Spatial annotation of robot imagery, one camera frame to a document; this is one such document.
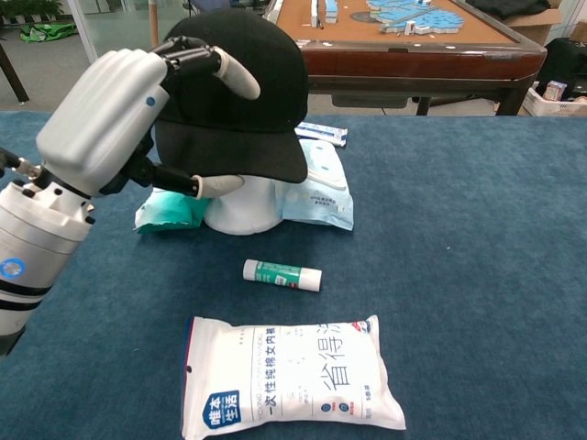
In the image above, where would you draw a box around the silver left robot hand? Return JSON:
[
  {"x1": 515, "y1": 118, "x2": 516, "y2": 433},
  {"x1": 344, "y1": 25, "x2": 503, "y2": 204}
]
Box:
[{"x1": 35, "y1": 36, "x2": 261, "y2": 203}]

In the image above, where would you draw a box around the black baseball cap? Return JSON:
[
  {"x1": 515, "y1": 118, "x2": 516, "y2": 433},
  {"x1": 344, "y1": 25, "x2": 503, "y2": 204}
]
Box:
[{"x1": 153, "y1": 8, "x2": 309, "y2": 184}]

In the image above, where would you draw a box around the white foam mannequin head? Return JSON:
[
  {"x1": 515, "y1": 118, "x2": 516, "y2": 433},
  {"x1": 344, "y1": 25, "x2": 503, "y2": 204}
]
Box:
[{"x1": 204, "y1": 173, "x2": 288, "y2": 237}]

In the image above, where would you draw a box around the dark table leg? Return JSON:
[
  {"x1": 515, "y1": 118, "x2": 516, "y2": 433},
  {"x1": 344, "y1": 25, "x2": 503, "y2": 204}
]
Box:
[{"x1": 0, "y1": 43, "x2": 30, "y2": 103}]

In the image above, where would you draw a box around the green bag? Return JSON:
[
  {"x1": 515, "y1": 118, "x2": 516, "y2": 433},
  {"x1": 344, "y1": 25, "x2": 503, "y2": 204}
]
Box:
[{"x1": 18, "y1": 21, "x2": 78, "y2": 45}]

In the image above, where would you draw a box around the wooden pole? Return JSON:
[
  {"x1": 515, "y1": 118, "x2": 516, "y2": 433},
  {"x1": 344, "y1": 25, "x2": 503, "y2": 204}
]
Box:
[{"x1": 150, "y1": 0, "x2": 161, "y2": 50}]

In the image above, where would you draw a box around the teal white tissue pack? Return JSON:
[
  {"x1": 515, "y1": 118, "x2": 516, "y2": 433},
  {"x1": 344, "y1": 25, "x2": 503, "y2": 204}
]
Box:
[{"x1": 133, "y1": 186, "x2": 212, "y2": 236}]

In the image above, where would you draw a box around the small blue white packet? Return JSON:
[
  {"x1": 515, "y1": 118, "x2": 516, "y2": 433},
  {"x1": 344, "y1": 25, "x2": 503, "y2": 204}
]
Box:
[{"x1": 293, "y1": 121, "x2": 349, "y2": 148}]

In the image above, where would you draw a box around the light blue wet wipes pack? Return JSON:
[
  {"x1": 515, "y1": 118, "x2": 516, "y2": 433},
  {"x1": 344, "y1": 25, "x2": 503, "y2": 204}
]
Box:
[{"x1": 280, "y1": 138, "x2": 355, "y2": 232}]

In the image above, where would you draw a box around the green white glue stick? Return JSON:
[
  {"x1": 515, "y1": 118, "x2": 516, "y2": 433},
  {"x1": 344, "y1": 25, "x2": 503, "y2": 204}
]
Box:
[{"x1": 242, "y1": 258, "x2": 323, "y2": 293}]

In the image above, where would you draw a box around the row of standing mahjong tiles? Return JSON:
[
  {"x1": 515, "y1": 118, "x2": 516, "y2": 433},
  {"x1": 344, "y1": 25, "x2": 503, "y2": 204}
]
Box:
[{"x1": 309, "y1": 0, "x2": 340, "y2": 28}]

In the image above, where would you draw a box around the brown mahjong table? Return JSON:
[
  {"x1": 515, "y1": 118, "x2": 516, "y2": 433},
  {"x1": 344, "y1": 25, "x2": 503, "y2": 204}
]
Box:
[{"x1": 260, "y1": 0, "x2": 548, "y2": 116}]

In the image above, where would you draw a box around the white disposable underwear package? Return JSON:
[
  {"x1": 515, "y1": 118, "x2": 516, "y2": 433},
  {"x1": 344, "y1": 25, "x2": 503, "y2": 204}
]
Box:
[{"x1": 181, "y1": 314, "x2": 408, "y2": 440}]

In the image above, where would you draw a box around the blue mahjong tile cluster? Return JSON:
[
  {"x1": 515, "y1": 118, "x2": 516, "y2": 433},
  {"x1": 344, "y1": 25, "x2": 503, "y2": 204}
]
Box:
[{"x1": 366, "y1": 0, "x2": 464, "y2": 37}]

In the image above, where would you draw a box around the blue table mat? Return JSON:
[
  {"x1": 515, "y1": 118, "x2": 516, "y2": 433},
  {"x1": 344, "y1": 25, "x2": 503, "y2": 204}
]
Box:
[{"x1": 0, "y1": 111, "x2": 587, "y2": 440}]

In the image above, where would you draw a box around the black garment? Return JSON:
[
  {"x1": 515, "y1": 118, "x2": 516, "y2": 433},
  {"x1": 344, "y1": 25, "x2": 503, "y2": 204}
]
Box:
[{"x1": 467, "y1": 0, "x2": 551, "y2": 20}]

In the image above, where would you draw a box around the white plastic crate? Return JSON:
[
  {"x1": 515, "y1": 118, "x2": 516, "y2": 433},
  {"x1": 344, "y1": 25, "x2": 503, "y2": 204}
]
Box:
[{"x1": 522, "y1": 86, "x2": 587, "y2": 118}]

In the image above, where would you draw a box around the glass door frame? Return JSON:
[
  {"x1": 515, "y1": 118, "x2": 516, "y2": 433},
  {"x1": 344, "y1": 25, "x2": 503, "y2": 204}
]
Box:
[{"x1": 68, "y1": 0, "x2": 157, "y2": 65}]

